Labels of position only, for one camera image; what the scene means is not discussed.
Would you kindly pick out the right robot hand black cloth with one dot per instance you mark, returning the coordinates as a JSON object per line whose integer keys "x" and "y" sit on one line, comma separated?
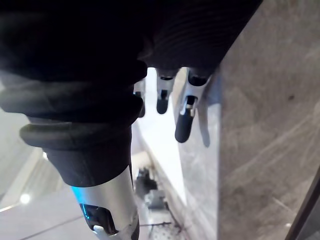
{"x": 75, "y": 75}

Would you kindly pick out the silver perforated metal plate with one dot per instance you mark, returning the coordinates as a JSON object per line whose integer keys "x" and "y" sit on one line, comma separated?
{"x": 162, "y": 230}

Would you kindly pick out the dark robot foot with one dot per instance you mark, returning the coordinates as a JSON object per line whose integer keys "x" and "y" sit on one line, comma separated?
{"x": 150, "y": 190}

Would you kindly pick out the dark door frame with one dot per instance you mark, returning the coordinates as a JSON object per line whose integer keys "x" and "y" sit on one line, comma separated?
{"x": 306, "y": 212}

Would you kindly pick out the grey marble washtable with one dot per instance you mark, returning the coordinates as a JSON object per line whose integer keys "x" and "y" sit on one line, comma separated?
{"x": 262, "y": 120}

